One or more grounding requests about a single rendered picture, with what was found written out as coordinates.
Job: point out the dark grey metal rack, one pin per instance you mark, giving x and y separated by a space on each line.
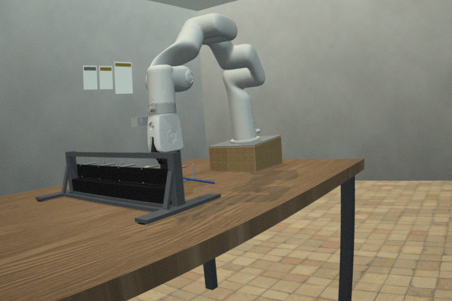
108 184

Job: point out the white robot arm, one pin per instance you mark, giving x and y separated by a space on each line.
166 74

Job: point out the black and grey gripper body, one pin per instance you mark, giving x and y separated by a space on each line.
166 130

